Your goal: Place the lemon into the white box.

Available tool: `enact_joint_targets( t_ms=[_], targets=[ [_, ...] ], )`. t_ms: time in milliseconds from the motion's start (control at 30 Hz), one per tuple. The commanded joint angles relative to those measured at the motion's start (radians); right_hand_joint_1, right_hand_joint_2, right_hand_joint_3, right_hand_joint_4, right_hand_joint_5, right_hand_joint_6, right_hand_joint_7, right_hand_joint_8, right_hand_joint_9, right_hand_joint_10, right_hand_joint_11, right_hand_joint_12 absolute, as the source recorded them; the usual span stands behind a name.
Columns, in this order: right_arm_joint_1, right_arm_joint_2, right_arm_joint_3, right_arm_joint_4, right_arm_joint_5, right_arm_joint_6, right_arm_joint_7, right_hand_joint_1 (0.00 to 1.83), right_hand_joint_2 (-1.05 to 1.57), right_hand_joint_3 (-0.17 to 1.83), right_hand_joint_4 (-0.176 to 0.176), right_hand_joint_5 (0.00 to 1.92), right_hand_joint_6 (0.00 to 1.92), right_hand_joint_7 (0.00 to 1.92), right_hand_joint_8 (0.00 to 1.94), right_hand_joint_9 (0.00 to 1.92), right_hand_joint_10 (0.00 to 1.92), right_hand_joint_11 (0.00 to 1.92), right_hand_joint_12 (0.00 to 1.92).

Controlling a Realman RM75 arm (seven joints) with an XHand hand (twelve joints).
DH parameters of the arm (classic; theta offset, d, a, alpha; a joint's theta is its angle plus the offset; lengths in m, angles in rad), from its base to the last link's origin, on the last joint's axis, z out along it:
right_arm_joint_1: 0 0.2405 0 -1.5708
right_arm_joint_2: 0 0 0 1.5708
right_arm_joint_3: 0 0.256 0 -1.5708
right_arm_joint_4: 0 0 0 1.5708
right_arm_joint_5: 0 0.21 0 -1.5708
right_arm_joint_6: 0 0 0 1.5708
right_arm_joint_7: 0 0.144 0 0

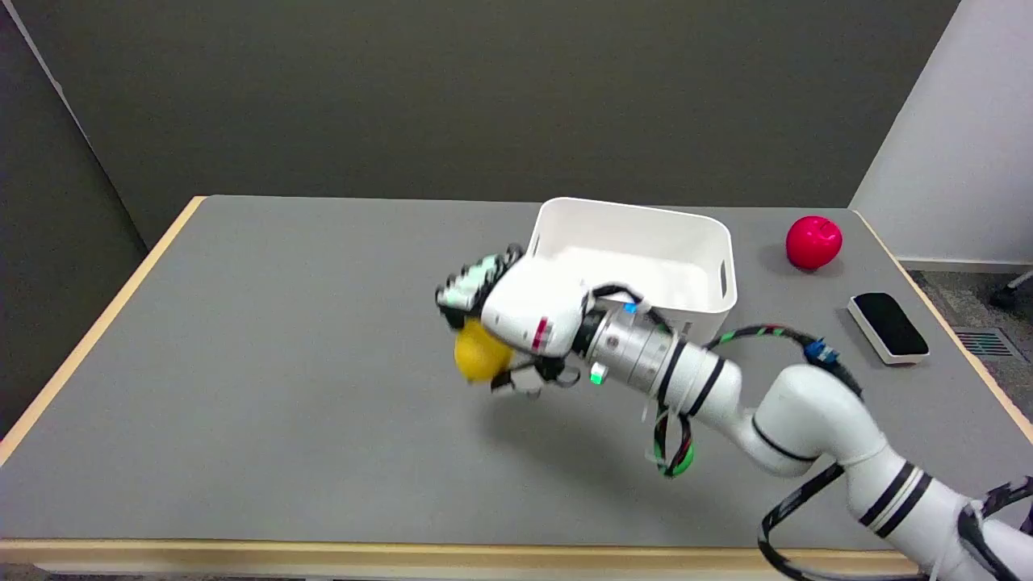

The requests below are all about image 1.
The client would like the floor vent grille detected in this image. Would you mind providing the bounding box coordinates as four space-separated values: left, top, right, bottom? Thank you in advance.
955 327 1014 358

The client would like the black and white eraser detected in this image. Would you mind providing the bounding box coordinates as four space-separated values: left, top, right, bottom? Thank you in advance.
847 292 931 366

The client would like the red apple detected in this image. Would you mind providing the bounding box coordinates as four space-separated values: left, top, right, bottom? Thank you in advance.
786 215 843 271

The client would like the white plastic box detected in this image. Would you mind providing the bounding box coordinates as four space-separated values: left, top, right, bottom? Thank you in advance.
525 197 738 346

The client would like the yellow lemon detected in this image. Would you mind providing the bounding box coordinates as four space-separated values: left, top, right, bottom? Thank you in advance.
454 319 514 383

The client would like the chair caster wheel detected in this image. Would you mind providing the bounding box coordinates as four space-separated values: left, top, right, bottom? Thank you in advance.
990 273 1033 312

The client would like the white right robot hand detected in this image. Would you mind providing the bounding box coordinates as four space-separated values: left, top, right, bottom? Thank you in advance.
435 245 603 397

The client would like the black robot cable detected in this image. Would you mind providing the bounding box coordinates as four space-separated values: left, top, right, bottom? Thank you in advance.
592 284 1033 579

